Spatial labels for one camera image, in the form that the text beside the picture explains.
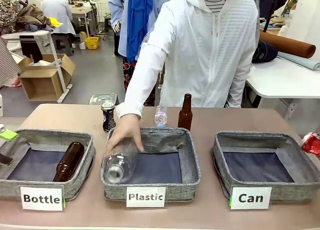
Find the pile of patterned clothes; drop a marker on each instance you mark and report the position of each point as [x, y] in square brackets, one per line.
[27, 15]

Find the person right hand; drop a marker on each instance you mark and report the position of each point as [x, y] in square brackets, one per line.
[127, 130]

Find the large clear plastic bottle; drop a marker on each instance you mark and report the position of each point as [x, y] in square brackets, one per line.
[120, 165]

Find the small plastic bottle pink label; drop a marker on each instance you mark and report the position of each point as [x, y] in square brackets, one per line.
[161, 116]

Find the checked fabric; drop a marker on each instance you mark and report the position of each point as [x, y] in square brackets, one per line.
[7, 63]

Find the person torso white jacket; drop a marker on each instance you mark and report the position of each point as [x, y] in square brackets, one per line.
[207, 53]

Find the white Can label card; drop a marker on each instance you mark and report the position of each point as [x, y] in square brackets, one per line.
[250, 198]

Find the white Bottle label card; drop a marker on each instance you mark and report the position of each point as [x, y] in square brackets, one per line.
[41, 198]

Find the light blue rolled sheet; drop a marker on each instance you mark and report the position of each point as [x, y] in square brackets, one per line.
[300, 61]

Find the yellow plastic crate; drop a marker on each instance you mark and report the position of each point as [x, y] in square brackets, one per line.
[92, 43]

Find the brown glass bottle with cap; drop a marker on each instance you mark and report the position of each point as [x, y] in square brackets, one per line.
[185, 117]

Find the brown glass bottle without cap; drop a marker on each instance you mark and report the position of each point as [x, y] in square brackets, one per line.
[68, 161]

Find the person right forearm white sleeve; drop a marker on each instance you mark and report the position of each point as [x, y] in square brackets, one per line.
[147, 75]

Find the white table with rolls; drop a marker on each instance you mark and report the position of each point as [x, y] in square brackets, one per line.
[282, 80]

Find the white table with clothes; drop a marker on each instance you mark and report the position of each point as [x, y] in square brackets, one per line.
[30, 34]

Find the black drink can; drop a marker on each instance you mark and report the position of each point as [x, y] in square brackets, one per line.
[108, 117]

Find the grey fabric basket plastic label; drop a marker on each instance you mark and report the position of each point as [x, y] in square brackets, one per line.
[190, 165]

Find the cardboard box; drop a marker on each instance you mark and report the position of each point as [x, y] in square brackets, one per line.
[40, 84]

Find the person in light blue shirt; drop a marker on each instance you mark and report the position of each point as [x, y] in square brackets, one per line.
[122, 23]

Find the grey fabric basket bottle label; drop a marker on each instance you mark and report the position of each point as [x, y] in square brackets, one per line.
[50, 134]

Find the clear plastic container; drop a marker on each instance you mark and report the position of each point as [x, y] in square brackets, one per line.
[102, 98]

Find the white Plastic label card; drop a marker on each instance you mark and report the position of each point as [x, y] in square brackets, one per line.
[145, 197]

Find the person in white coat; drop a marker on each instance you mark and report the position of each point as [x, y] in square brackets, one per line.
[57, 11]

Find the grey fabric basket can label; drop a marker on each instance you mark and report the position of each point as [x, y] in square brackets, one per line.
[250, 137]

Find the small white bucket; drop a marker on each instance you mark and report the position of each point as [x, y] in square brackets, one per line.
[82, 45]

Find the brown rolled mat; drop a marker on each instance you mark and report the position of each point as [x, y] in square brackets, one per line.
[287, 44]

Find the dark blue cap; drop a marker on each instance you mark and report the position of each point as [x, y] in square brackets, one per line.
[263, 53]

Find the crushed red can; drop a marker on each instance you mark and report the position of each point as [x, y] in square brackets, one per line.
[312, 144]

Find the person left forearm white sleeve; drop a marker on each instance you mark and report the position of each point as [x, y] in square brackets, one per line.
[238, 90]

